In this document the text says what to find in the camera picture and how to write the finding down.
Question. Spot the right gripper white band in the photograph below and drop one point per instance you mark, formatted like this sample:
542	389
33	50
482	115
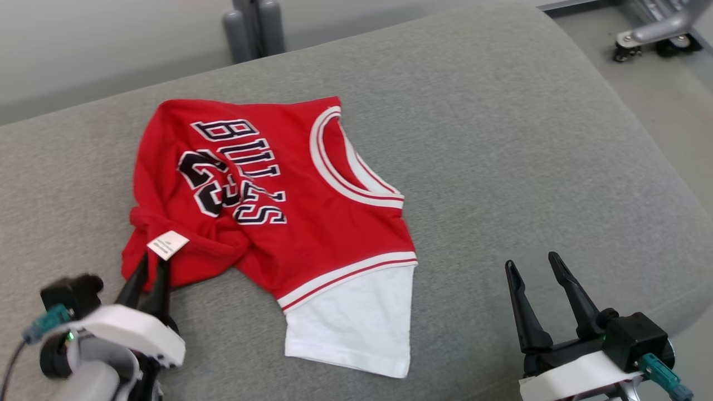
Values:
568	379

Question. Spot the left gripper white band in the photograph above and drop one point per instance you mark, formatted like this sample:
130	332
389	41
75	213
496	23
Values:
145	334

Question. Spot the red Bulls 23 jersey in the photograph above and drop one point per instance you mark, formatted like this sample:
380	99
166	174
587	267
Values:
312	223

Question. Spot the black caster wheel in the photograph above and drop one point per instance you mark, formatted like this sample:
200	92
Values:
677	45
625	53

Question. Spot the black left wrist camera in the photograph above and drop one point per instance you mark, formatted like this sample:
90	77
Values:
69	295

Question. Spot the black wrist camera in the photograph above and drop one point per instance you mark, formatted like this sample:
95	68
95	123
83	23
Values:
635	337
69	295

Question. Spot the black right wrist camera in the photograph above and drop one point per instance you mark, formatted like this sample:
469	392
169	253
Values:
635	337

